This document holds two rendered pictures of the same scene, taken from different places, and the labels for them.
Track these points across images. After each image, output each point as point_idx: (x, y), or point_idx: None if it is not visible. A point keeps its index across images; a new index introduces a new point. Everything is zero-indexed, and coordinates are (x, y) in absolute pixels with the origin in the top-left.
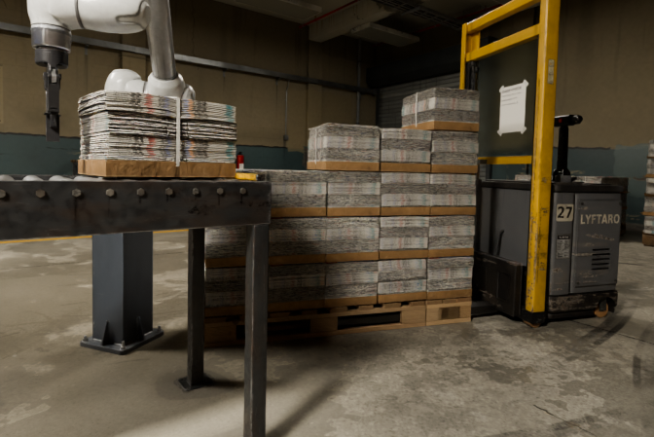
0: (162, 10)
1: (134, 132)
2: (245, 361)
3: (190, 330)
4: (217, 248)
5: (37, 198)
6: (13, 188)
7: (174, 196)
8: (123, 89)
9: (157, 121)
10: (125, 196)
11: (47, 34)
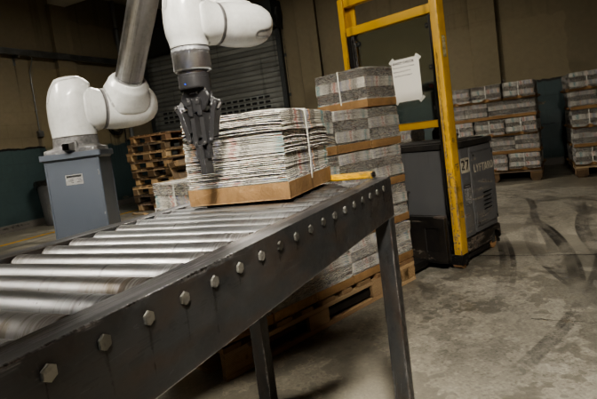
0: (155, 5)
1: (293, 149)
2: (392, 348)
3: (260, 355)
4: None
5: (322, 227)
6: (313, 221)
7: (363, 203)
8: (82, 100)
9: (299, 134)
10: (349, 211)
11: (202, 56)
